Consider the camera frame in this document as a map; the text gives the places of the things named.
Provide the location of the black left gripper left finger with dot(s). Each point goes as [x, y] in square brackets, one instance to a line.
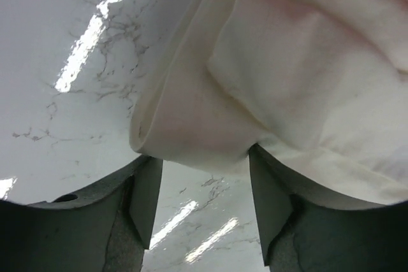
[105, 226]

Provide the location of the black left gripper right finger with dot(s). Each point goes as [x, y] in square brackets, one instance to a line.
[304, 226]

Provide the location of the cream white t shirt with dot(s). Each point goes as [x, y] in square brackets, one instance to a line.
[321, 85]

